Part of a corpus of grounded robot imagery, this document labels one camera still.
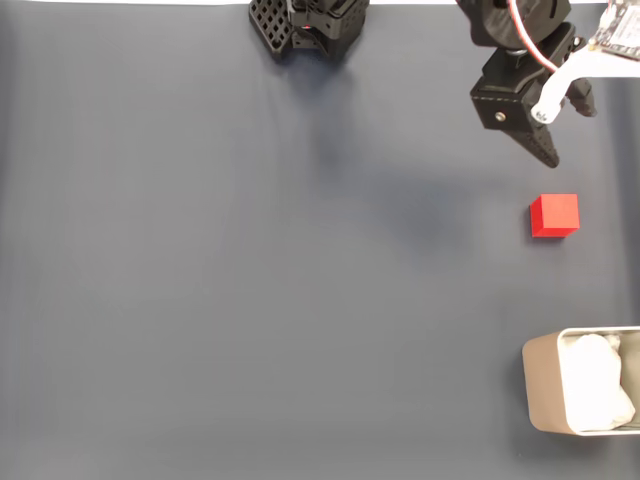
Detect red cube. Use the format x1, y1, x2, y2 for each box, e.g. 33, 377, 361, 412
529, 193, 581, 239

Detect beige metal box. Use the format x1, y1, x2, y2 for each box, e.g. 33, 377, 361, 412
521, 325, 640, 437

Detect white crumpled tissue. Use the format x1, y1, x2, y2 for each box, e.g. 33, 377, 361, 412
558, 333, 637, 432

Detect grey table mat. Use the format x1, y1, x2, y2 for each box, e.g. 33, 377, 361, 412
0, 3, 640, 480

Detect red and white servo wire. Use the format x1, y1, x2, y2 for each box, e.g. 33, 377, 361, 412
505, 0, 561, 76

